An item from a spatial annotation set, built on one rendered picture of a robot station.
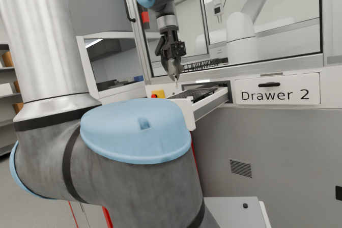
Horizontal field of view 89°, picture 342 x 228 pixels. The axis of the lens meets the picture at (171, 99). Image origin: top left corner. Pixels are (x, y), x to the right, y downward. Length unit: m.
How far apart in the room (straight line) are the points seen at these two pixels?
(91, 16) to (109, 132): 1.39
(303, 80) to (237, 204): 0.53
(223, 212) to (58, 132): 0.29
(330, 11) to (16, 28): 0.79
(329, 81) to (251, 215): 0.56
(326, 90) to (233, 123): 0.37
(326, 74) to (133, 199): 0.72
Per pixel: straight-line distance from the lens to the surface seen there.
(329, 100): 0.80
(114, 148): 0.17
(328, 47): 0.78
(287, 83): 0.78
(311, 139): 0.86
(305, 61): 0.78
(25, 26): 0.30
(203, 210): 0.24
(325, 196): 0.98
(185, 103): 0.57
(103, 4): 1.61
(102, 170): 0.19
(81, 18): 1.48
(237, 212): 0.37
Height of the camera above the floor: 1.04
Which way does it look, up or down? 11 degrees down
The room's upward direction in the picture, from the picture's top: 11 degrees counter-clockwise
